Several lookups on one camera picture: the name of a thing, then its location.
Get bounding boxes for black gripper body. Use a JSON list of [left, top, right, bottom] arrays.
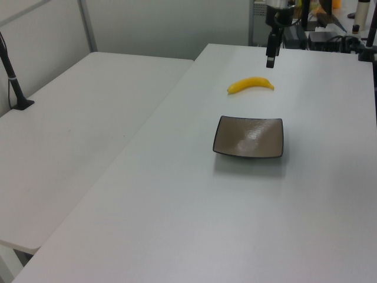
[[264, 5, 295, 29]]

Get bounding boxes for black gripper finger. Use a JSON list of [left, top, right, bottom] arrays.
[[265, 31, 277, 70], [275, 27, 284, 57]]

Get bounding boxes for yellow banana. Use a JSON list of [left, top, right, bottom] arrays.
[[227, 76, 275, 96]]

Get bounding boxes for square brown ceramic plate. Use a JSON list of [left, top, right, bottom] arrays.
[[212, 115, 285, 160]]

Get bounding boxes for grey perforated metal panel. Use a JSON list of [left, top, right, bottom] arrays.
[[248, 0, 268, 47]]

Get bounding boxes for grey electronics box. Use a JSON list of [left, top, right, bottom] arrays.
[[283, 24, 307, 50]]

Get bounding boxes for black vertical pole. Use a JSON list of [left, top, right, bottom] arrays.
[[300, 0, 311, 31]]

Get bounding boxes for black power supply box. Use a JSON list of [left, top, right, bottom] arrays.
[[307, 30, 344, 51]]

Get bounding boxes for white cylinder with black cap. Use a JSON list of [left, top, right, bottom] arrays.
[[353, 0, 371, 31]]

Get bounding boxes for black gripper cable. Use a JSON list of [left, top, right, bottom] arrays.
[[273, 11, 302, 29]]

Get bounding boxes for black clamped camera stand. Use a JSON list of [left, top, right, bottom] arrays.
[[357, 19, 377, 63]]

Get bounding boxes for grey partition frame post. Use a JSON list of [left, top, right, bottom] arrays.
[[77, 0, 98, 54]]

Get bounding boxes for black camera stand with cable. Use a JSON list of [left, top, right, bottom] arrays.
[[0, 30, 35, 111]]

